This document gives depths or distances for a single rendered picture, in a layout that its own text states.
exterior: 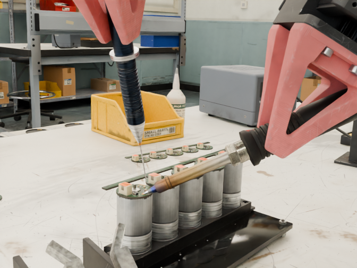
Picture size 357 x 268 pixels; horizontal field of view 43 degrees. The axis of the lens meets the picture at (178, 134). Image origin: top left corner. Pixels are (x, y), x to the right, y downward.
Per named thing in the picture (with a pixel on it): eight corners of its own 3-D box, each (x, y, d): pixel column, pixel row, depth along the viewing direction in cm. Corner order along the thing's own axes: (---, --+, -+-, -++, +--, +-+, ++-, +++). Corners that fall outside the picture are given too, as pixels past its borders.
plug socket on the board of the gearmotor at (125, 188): (135, 193, 30) (135, 183, 30) (125, 196, 29) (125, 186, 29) (126, 190, 30) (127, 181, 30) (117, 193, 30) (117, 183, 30)
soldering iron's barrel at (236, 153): (161, 202, 29) (252, 162, 29) (151, 181, 29) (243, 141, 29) (160, 194, 31) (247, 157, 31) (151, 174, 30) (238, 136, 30)
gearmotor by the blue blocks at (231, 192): (244, 212, 40) (248, 157, 39) (229, 220, 38) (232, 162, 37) (222, 204, 42) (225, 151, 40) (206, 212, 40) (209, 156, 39)
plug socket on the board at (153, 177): (163, 183, 32) (163, 174, 32) (155, 186, 31) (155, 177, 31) (155, 180, 33) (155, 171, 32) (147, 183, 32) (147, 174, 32)
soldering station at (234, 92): (296, 123, 84) (301, 72, 82) (252, 130, 78) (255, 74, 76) (240, 109, 96) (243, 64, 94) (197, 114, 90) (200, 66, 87)
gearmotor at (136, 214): (158, 257, 32) (160, 189, 31) (133, 270, 30) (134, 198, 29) (134, 245, 33) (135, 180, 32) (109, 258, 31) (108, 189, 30)
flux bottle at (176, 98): (166, 126, 78) (168, 68, 75) (164, 122, 81) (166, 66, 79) (185, 126, 78) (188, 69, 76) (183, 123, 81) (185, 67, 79)
